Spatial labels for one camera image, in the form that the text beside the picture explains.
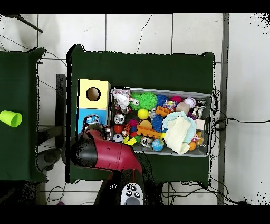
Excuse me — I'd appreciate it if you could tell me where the blue spiky rubber ball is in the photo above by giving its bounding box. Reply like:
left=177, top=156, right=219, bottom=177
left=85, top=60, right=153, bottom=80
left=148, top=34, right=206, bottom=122
left=156, top=94, right=169, bottom=107

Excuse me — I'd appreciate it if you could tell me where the dark thin rod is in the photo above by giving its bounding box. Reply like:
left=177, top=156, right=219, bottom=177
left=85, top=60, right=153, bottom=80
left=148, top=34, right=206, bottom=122
left=8, top=14, right=44, bottom=33

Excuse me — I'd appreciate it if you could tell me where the globe print ball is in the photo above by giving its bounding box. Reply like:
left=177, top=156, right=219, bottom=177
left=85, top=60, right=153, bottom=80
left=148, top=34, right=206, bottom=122
left=151, top=138, right=165, bottom=152

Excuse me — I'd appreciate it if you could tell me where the cream knitted cloth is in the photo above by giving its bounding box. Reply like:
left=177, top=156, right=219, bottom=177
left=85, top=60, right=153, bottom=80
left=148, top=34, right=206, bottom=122
left=163, top=115, right=191, bottom=155

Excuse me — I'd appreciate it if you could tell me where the shallow wire mesh bin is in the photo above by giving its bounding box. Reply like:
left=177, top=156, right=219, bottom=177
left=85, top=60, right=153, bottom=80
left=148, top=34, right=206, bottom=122
left=106, top=86, right=214, bottom=158

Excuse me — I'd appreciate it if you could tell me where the yellow smooth ball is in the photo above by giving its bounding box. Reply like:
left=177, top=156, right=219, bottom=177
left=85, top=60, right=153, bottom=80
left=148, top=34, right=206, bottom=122
left=137, top=108, right=150, bottom=120

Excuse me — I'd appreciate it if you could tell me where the green spiky rubber ball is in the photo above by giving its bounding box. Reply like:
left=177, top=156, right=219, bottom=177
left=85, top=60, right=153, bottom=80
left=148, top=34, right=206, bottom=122
left=129, top=91, right=158, bottom=111

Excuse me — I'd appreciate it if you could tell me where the wooden box with three holes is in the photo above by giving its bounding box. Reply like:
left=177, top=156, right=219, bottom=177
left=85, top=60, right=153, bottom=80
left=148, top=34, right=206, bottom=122
left=75, top=78, right=112, bottom=136

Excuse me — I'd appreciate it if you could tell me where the mint knitted cloth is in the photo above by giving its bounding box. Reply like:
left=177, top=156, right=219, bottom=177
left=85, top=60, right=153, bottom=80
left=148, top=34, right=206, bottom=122
left=161, top=111, right=197, bottom=146

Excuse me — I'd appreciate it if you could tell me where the lime green plastic cup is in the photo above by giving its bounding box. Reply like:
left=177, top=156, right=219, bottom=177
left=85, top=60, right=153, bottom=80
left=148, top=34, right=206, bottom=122
left=0, top=110, right=23, bottom=128

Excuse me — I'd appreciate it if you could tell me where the silver drink can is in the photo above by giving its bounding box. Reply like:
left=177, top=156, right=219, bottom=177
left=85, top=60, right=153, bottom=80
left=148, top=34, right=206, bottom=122
left=114, top=113, right=126, bottom=125

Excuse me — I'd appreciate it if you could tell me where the thin black cable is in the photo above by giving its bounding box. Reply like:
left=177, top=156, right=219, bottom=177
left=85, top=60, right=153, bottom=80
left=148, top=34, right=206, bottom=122
left=214, top=117, right=270, bottom=130

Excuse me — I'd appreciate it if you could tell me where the grey rounded stand foot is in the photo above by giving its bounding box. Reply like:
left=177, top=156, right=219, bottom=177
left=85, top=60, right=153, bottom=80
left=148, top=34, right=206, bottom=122
left=37, top=147, right=62, bottom=171

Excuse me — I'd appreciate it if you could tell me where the dark green table cloth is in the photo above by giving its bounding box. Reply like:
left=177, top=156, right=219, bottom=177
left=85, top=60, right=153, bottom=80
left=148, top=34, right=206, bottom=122
left=0, top=46, right=48, bottom=183
left=66, top=44, right=215, bottom=184

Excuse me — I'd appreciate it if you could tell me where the orange long toy block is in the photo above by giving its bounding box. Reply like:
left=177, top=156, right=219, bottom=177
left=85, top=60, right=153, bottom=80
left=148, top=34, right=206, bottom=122
left=136, top=125, right=162, bottom=139

